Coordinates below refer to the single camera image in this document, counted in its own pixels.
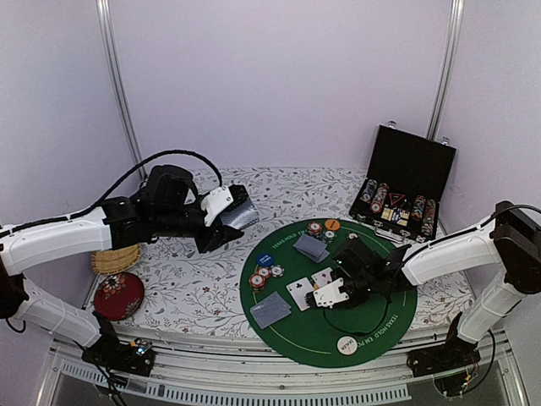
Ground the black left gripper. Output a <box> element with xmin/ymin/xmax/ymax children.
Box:
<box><xmin>154</xmin><ymin>195</ymin><xmax>245</xmax><ymax>254</ymax></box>

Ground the three of diamonds card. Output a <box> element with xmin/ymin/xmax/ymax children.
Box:
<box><xmin>311</xmin><ymin>267</ymin><xmax>336</xmax><ymax>290</ymax></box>

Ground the blue playing card deck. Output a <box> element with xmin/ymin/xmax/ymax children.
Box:
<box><xmin>220</xmin><ymin>199</ymin><xmax>260</xmax><ymax>230</ymax></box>

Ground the blue blind button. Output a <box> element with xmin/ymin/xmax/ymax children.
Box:
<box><xmin>256</xmin><ymin>252</ymin><xmax>275</xmax><ymax>267</ymax></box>

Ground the white dealer button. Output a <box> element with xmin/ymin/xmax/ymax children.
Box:
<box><xmin>336</xmin><ymin>336</ymin><xmax>359</xmax><ymax>356</ymax></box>

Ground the single red five chip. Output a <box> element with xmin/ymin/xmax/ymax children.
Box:
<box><xmin>256</xmin><ymin>267</ymin><xmax>271</xmax><ymax>279</ymax></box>

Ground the face-down card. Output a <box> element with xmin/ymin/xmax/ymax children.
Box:
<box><xmin>303</xmin><ymin>244</ymin><xmax>330</xmax><ymax>263</ymax></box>
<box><xmin>260</xmin><ymin>292</ymin><xmax>291</xmax><ymax>320</ymax></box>
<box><xmin>293</xmin><ymin>233</ymin><xmax>326</xmax><ymax>252</ymax></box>
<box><xmin>249</xmin><ymin>302</ymin><xmax>279</xmax><ymax>329</ymax></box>

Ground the two of clubs card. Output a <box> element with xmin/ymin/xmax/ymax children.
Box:
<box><xmin>286</xmin><ymin>277</ymin><xmax>314</xmax><ymax>311</ymax></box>

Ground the green white chip stack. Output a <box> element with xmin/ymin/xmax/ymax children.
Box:
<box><xmin>320</xmin><ymin>229</ymin><xmax>336</xmax><ymax>244</ymax></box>

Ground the orange blind button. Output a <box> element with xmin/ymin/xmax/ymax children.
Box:
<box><xmin>325</xmin><ymin>218</ymin><xmax>341</xmax><ymax>232</ymax></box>

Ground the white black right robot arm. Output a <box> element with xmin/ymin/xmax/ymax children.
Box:
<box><xmin>314</xmin><ymin>200</ymin><xmax>540</xmax><ymax>376</ymax></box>

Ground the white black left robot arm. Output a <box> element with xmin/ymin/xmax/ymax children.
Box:
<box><xmin>1</xmin><ymin>165</ymin><xmax>249</xmax><ymax>376</ymax></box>

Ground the round green poker mat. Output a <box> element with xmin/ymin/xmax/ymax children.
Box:
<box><xmin>240</xmin><ymin>221</ymin><xmax>418</xmax><ymax>368</ymax></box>

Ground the floral white table cloth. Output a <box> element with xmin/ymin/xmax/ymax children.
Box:
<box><xmin>82</xmin><ymin>167</ymin><xmax>474</xmax><ymax>339</ymax></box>

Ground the red floral round cushion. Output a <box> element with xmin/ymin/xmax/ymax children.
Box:
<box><xmin>93</xmin><ymin>272</ymin><xmax>145</xmax><ymax>321</ymax></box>

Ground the woven bamboo basket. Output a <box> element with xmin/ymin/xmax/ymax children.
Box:
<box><xmin>91</xmin><ymin>244</ymin><xmax>141</xmax><ymax>276</ymax></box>

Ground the black poker chip case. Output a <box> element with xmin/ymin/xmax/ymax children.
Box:
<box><xmin>349</xmin><ymin>125</ymin><xmax>456</xmax><ymax>243</ymax></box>

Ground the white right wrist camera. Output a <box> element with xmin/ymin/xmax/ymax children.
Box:
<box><xmin>305</xmin><ymin>278</ymin><xmax>350</xmax><ymax>309</ymax></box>

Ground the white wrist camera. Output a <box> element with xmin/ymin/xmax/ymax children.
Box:
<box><xmin>200</xmin><ymin>184</ymin><xmax>249</xmax><ymax>227</ymax></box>
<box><xmin>305</xmin><ymin>278</ymin><xmax>350</xmax><ymax>309</ymax></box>

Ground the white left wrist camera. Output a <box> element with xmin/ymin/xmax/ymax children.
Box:
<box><xmin>200</xmin><ymin>184</ymin><xmax>249</xmax><ymax>227</ymax></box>

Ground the right aluminium frame post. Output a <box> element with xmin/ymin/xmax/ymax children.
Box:
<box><xmin>426</xmin><ymin>0</ymin><xmax>465</xmax><ymax>141</ymax></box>

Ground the aluminium frame post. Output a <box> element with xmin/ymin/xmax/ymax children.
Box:
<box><xmin>96</xmin><ymin>0</ymin><xmax>143</xmax><ymax>164</ymax></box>
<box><xmin>426</xmin><ymin>0</ymin><xmax>465</xmax><ymax>141</ymax></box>

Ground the left aluminium frame post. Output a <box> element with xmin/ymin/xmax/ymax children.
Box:
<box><xmin>96</xmin><ymin>0</ymin><xmax>143</xmax><ymax>164</ymax></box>

